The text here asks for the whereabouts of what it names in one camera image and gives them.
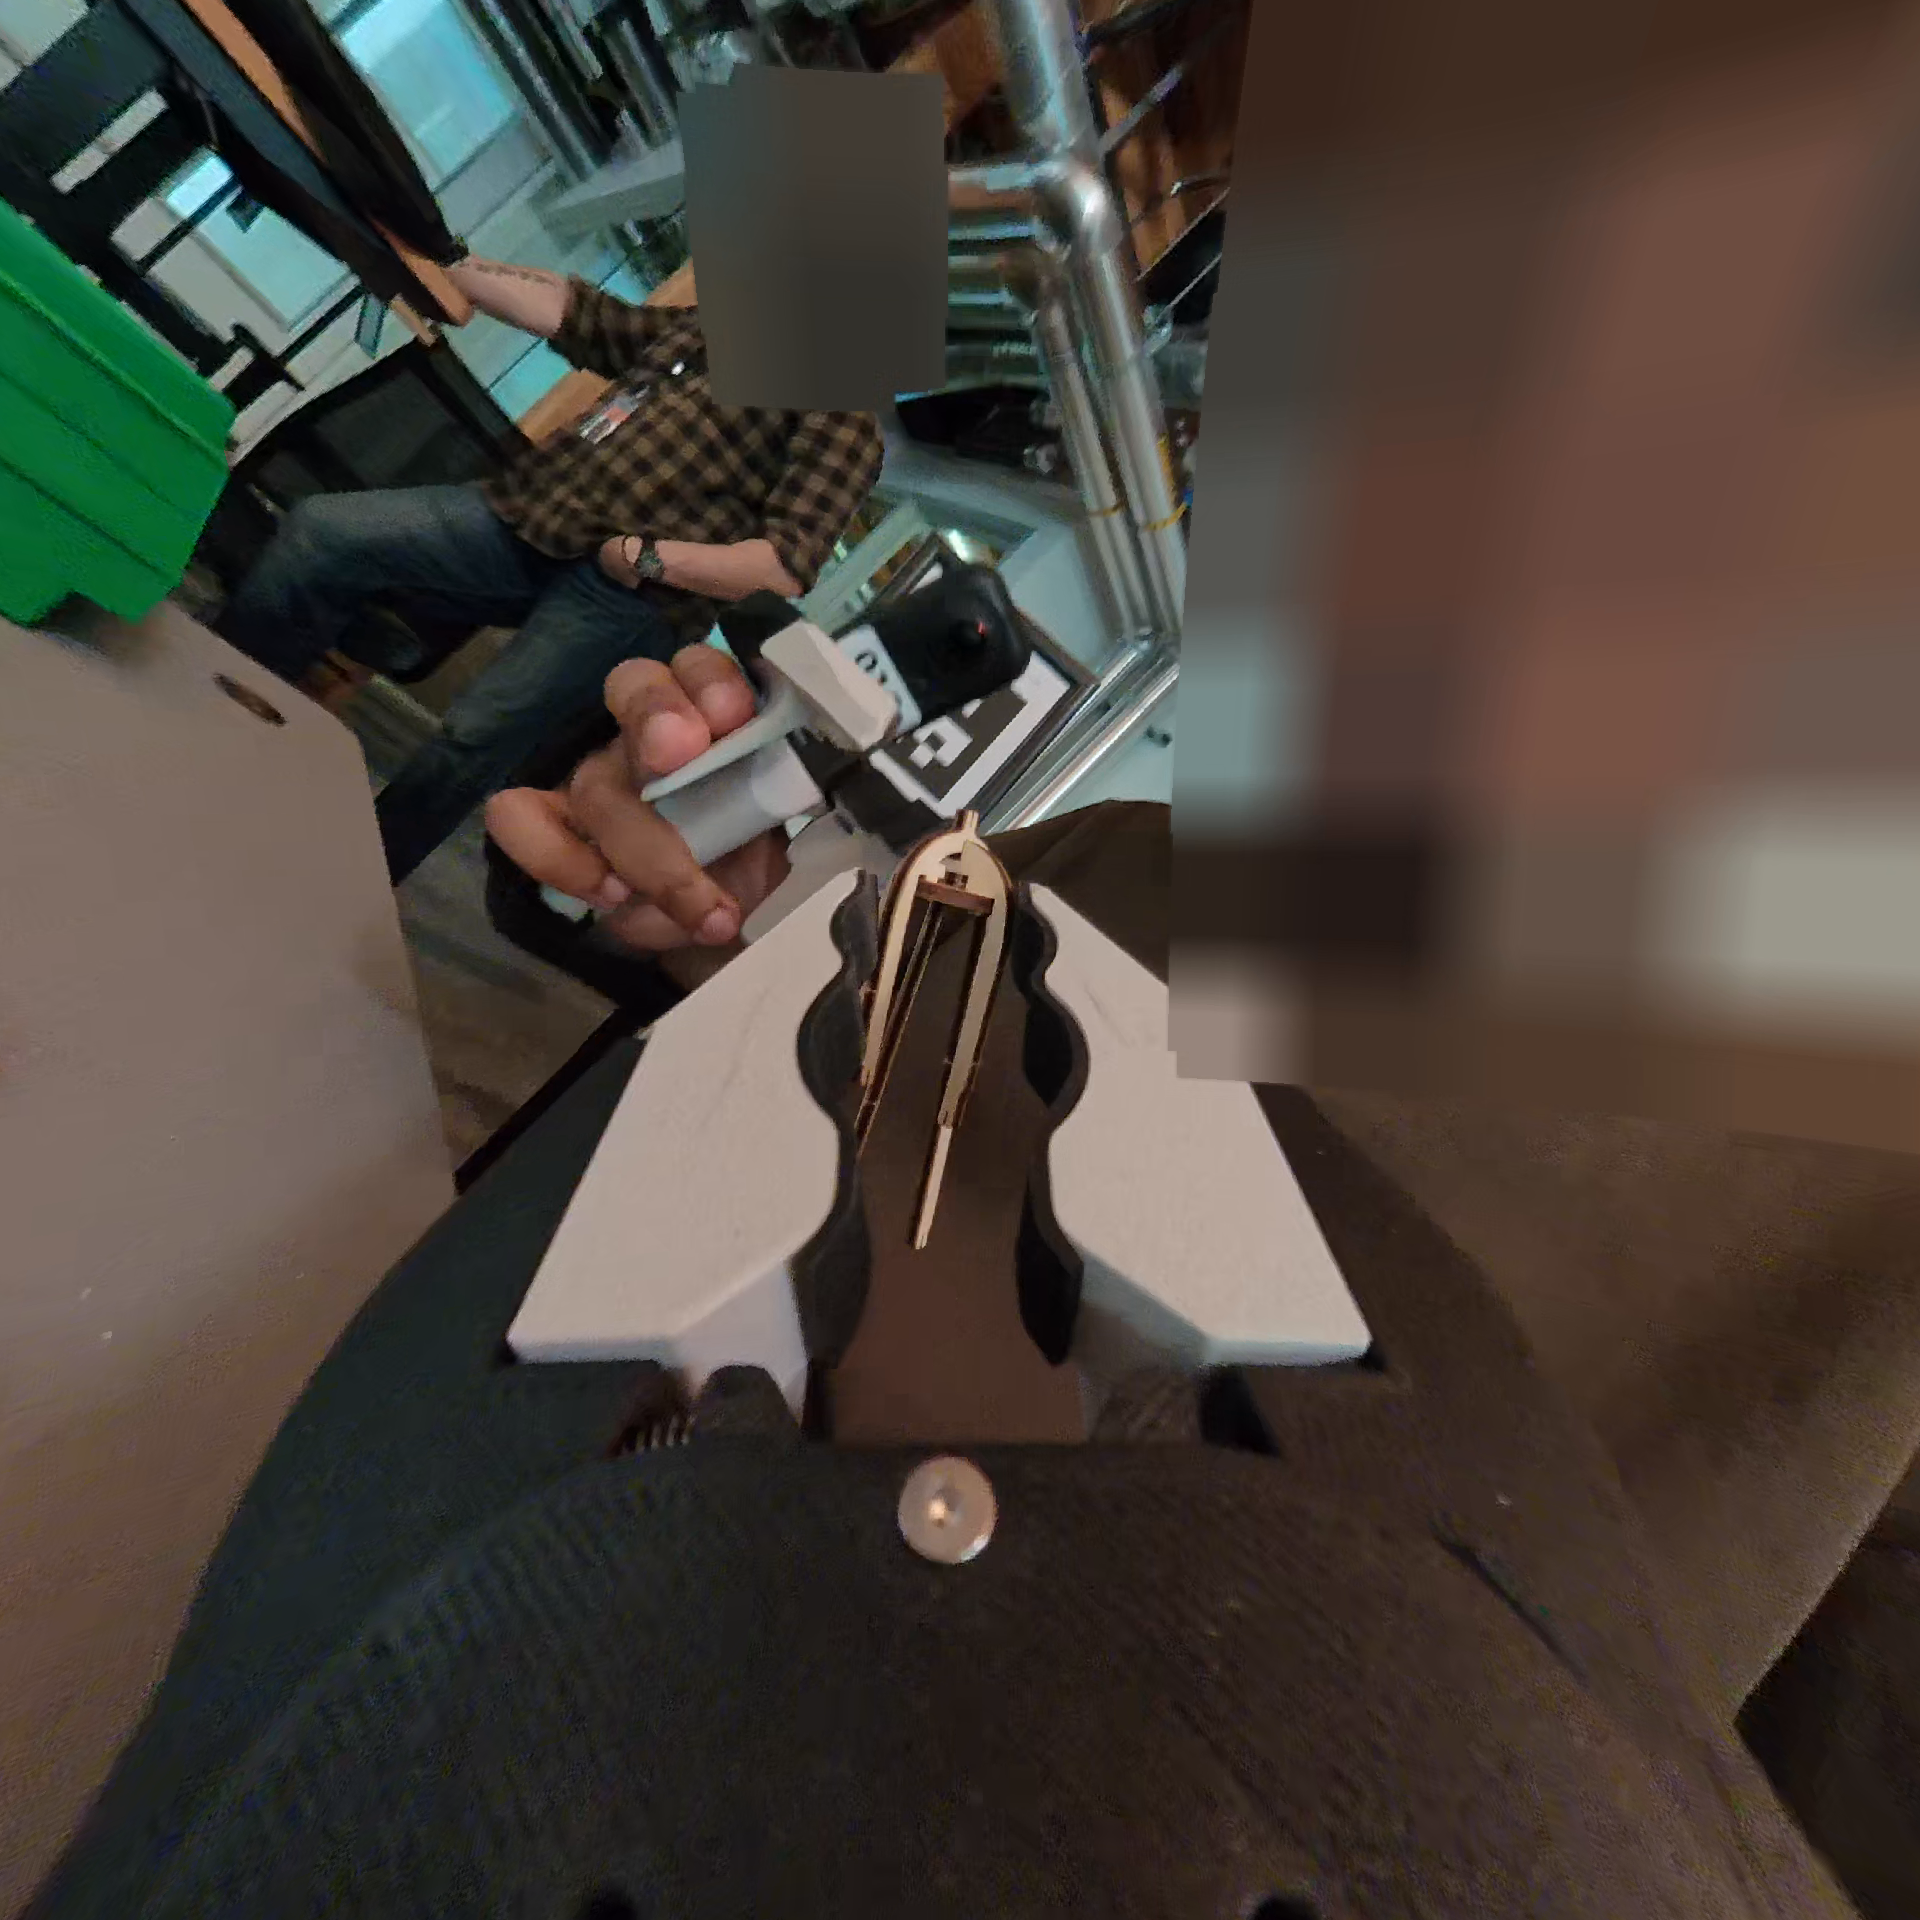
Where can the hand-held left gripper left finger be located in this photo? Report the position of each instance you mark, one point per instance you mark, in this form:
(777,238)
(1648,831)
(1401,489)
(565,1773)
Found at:
(675,1184)

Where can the person's right hand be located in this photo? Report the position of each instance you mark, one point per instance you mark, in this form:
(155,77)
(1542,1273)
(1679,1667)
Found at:
(580,840)

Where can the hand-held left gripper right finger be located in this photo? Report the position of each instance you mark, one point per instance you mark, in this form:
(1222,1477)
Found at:
(1201,1200)

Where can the green plastic bin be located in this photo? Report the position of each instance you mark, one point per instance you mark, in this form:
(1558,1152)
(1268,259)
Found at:
(91,450)

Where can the wooden arch puzzle piece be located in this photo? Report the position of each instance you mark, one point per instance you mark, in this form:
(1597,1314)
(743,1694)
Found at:
(957,858)

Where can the black-framed wooden-top desk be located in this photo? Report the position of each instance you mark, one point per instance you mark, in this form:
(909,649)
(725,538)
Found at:
(301,136)

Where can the metal pipe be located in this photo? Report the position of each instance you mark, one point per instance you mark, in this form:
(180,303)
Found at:
(1102,301)

